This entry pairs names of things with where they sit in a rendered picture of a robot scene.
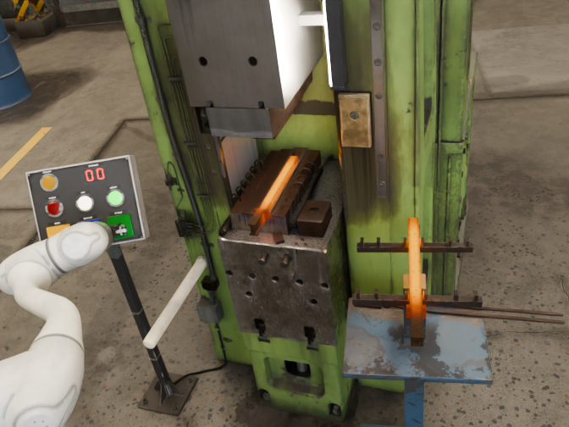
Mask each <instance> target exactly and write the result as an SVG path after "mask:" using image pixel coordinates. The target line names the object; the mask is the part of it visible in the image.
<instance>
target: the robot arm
mask: <svg viewBox="0 0 569 427"><path fill-rule="evenodd" d="M121 235H127V229H126V226H124V225H122V224H121V223H119V224H115V225H111V226H110V225H108V224H106V223H103V222H100V221H94V222H81V223H78V224H75V225H72V226H70V227H67V228H65V229H64V230H62V231H60V232H59V233H57V234H56V235H54V236H52V237H50V238H48V239H46V240H44V241H39V242H37V243H34V244H32V245H30V246H28V247H25V248H23V249H21V250H20V251H18V252H16V253H14V254H13V255H11V256H9V257H8V258H6V259H5V260H4V261H3V262H2V263H1V264H0V290H1V291H3V292H4V293H6V294H9V295H14V299H15V301H16V302H17V303H18V304H19V305H20V306H21V307H22V308H23V309H25V310H27V311H29V312H30V313H33V314H34V315H36V316H38V317H40V318H41V319H44V320H46V321H47V322H46V324H45V325H44V327H43V328H42V330H41V332H40V334H39V335H38V336H37V338H36V339H35V340H34V341H33V343H32V344H31V346H30V349H29V351H28V352H23V353H21V354H19V355H16V356H13V357H11V358H7V359H4V360H2V361H0V427H63V426H64V424H65V423H66V421H67V420H68V418H69V416H70V414H72V412H73V410H74V408H75V404H76V403H77V400H78V398H79V394H80V389H81V386H82V381H83V377H84V372H85V368H84V356H85V352H84V346H83V341H82V329H81V320H80V314H79V311H78V309H77V307H76V306H75V305H74V304H73V303H72V302H71V301H70V300H68V299H67V298H65V297H61V296H59V295H56V294H53V293H51V292H48V291H47V290H48V289H49V288H50V287H51V286H52V285H53V284H54V283H55V282H56V281H57V280H58V277H60V276H61V275H64V274H65V273H67V272H69V271H71V270H73V269H77V268H79V267H81V266H83V265H86V264H89V263H90V262H91V261H93V260H95V259H97V258H99V257H100V256H101V255H102V254H103V253H104V252H105V251H106V250H108V249H109V248H110V247H111V245H112V243H113V240H114V237H115V236H121Z"/></svg>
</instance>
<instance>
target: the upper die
mask: <svg viewBox="0 0 569 427"><path fill-rule="evenodd" d="M311 82H312V72H311V73H310V75H309V76H308V77H307V78H306V80H305V81H304V83H303V84H302V85H301V87H300V89H299V90H298V91H297V93H296V94H295V95H294V97H293V98H292V99H291V101H290V103H289V104H288V106H287V107H286V108H285V109H279V108H265V107H264V103H263V105H262V106H261V107H260V108H216V107H214V106H213V103H212V104H211V105H210V107H206V111H207V118H208V122H209V126H210V130H211V133H212V136H233V137H252V138H271V139H273V138H274V137H275V135H276V134H277V132H278V131H279V129H280V127H281V126H282V125H283V123H284V122H285V121H286V119H287V118H288V116H289V115H290V113H291V111H292V110H293V108H294V107H295V105H296V104H297V103H298V102H299V100H300V99H301V97H302V95H303V94H304V92H305V91H306V89H307V88H308V87H309V85H310V84H311Z"/></svg>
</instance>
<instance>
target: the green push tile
mask: <svg viewBox="0 0 569 427"><path fill-rule="evenodd" d="M119 223H121V224H122V225H124V226H126V229H127V235H121V236H115V237H114V240H115V239H120V238H125V237H130V236H134V235H135V233H134V229H133V224H132V219H131V215H130V213H127V214H121V215H117V216H112V217H108V224H109V225H110V226H111V225H115V224H119Z"/></svg>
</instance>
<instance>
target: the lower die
mask: <svg viewBox="0 0 569 427"><path fill-rule="evenodd" d="M295 150H304V151H303V152H302V154H301V156H300V157H299V159H298V161H297V163H296V165H295V167H294V168H293V169H292V171H291V173H290V175H289V177H288V179H287V180H286V182H285V183H284V185H283V187H282V189H281V190H280V192H279V194H278V196H277V197H276V199H275V200H274V202H273V205H272V206H271V208H270V209H269V216H270V219H269V220H266V222H265V224H264V225H263V227H262V229H261V230H260V232H267V233H279V232H282V234H285V235H288V234H289V233H290V230H291V228H290V227H289V225H288V223H289V220H290V209H289V208H288V207H287V206H283V209H280V207H281V205H283V204H288V205H290V206H291V208H292V214H293V213H294V210H295V203H294V200H293V199H291V198H288V199H287V202H286V201H285V198H286V197H293V198H294V199H295V200H296V206H297V204H298V200H299V197H298V192H297V191H292V192H291V194H289V191H290V190H291V189H296V190H298V191H299V192H300V195H301V197H302V193H303V191H302V186H301V184H299V183H296V184H295V186H293V184H294V182H296V181H300V182H301V183H302V184H303V185H304V191H305V190H306V185H307V182H306V178H305V177H303V176H300V177H299V180H298V179H297V176H298V175H305V176H306V177H307V180H308V183H309V181H310V173H309V171H308V170H307V169H304V170H303V171H302V172H301V169H302V168H309V169H310V170H311V172H312V176H313V165H312V164H311V163H307V166H305V162H306V161H312V162H313V163H314V164H315V170H316V168H317V167H319V166H320V165H321V163H322V162H321V153H320V150H308V149H307V148H306V147H294V148H293V149H281V150H280V151H270V153H269V154H268V160H267V159H266V158H265V160H264V161H263V163H264V166H262V165H261V166H260V168H259V170H260V173H259V174H258V171H257V172H256V173H255V178H256V179H255V180H254V179H253V178H252V180H251V182H250V183H251V187H249V185H248V186H247V188H246V193H244V192H243V193H242V195H241V196H240V198H241V201H240V199H239V200H238V201H237V203H236V204H235V205H234V207H233V208H232V210H231V211H230V213H229V216H230V221H231V224H232V228H233V229H234V230H251V228H250V226H249V225H247V224H248V223H249V221H250V219H251V217H252V215H253V214H254V209H255V208H259V207H260V206H261V204H262V202H263V200H264V199H265V197H266V196H267V194H268V192H269V191H270V189H271V187H272V186H273V183H274V182H275V181H276V179H277V178H278V176H279V174H280V172H281V170H282V169H283V167H284V166H285V164H286V163H287V161H288V159H289V158H290V156H291V155H292V154H293V152H294V151H295Z"/></svg>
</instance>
